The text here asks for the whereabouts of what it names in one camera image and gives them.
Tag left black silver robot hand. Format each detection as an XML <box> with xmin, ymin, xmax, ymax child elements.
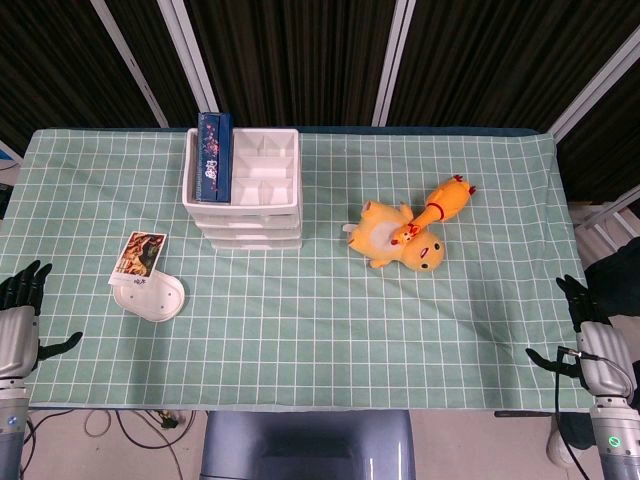
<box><xmin>0</xmin><ymin>259</ymin><xmax>84</xmax><ymax>381</ymax></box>

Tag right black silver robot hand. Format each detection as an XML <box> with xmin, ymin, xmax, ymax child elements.
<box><xmin>525</xmin><ymin>273</ymin><xmax>639</xmax><ymax>399</ymax></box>

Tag clear plastic drawer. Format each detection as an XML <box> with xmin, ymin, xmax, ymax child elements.
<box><xmin>192</xmin><ymin>212</ymin><xmax>304</xmax><ymax>228</ymax></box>
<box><xmin>208</xmin><ymin>237</ymin><xmax>304</xmax><ymax>251</ymax></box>
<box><xmin>199</xmin><ymin>224</ymin><xmax>304</xmax><ymax>241</ymax></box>

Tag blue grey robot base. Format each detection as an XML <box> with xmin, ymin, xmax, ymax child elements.
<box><xmin>199</xmin><ymin>410</ymin><xmax>416</xmax><ymax>480</ymax></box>

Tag orange rubber chicken toy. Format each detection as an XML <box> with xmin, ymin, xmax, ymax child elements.
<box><xmin>391</xmin><ymin>174</ymin><xmax>477</xmax><ymax>246</ymax></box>

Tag yellow plush animal toy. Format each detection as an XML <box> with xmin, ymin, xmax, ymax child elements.
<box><xmin>348</xmin><ymin>199</ymin><xmax>446</xmax><ymax>274</ymax></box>

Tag black bag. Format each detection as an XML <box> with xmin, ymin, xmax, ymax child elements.
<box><xmin>583</xmin><ymin>243</ymin><xmax>640</xmax><ymax>317</ymax></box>

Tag white oval plastic dish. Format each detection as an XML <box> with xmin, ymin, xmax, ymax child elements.
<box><xmin>113</xmin><ymin>272</ymin><xmax>186</xmax><ymax>323</ymax></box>

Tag printed picture card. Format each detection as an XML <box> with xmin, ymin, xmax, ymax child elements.
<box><xmin>108</xmin><ymin>231</ymin><xmax>167</xmax><ymax>289</ymax></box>

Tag dark blue printed box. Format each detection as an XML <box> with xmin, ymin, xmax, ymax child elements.
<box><xmin>192</xmin><ymin>111</ymin><xmax>235</xmax><ymax>205</ymax></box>

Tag green checkered tablecloth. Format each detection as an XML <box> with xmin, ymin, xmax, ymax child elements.
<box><xmin>0</xmin><ymin>127</ymin><xmax>597</xmax><ymax>414</ymax></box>

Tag black right hand cable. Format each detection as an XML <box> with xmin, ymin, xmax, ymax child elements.
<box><xmin>552</xmin><ymin>345</ymin><xmax>601</xmax><ymax>480</ymax></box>

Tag loose floor cables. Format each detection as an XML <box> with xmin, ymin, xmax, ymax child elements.
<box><xmin>82</xmin><ymin>409</ymin><xmax>201</xmax><ymax>480</ymax></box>

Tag white frame pillar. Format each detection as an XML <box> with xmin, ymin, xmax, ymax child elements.
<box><xmin>372</xmin><ymin>0</ymin><xmax>417</xmax><ymax>127</ymax></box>
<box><xmin>549</xmin><ymin>38</ymin><xmax>640</xmax><ymax>142</ymax></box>
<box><xmin>157</xmin><ymin>0</ymin><xmax>222</xmax><ymax>115</ymax></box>
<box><xmin>91</xmin><ymin>0</ymin><xmax>170</xmax><ymax>127</ymax></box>

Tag white plastic drawer unit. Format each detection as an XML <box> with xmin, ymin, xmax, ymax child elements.
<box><xmin>181</xmin><ymin>127</ymin><xmax>305</xmax><ymax>251</ymax></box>

